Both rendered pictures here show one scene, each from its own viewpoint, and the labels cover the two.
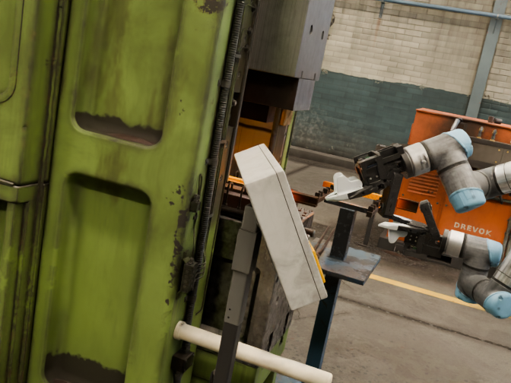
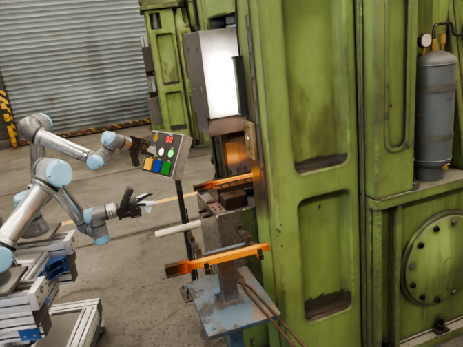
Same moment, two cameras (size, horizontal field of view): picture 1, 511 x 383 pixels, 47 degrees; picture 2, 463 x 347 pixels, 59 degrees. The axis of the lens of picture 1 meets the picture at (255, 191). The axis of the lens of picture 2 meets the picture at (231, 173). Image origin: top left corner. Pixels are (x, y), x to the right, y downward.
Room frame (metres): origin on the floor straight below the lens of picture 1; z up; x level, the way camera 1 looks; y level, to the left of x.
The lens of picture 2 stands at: (3.58, -1.17, 1.71)
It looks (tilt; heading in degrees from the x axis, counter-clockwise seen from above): 18 degrees down; 145
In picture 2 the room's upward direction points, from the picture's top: 7 degrees counter-clockwise
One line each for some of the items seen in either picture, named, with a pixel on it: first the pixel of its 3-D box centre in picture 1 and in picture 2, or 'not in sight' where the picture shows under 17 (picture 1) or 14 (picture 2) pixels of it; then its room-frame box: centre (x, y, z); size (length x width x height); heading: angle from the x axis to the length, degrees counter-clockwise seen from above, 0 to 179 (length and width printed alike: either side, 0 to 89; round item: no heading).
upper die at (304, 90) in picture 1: (241, 82); (240, 117); (1.89, 0.11, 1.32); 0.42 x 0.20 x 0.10; 73
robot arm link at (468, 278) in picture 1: (474, 284); (98, 232); (1.65, -0.68, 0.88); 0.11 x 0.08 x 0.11; 11
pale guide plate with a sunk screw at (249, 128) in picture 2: (289, 102); (251, 140); (2.16, -0.06, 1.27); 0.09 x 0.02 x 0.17; 163
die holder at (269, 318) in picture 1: (212, 261); (258, 228); (1.94, 0.10, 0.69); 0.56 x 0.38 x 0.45; 73
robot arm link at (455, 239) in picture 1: (452, 242); (111, 211); (1.70, -0.60, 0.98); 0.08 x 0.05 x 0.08; 163
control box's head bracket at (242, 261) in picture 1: (262, 243); not in sight; (1.28, -0.04, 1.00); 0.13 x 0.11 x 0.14; 163
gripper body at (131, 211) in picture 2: (424, 238); (128, 208); (1.72, -0.53, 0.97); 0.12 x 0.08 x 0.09; 73
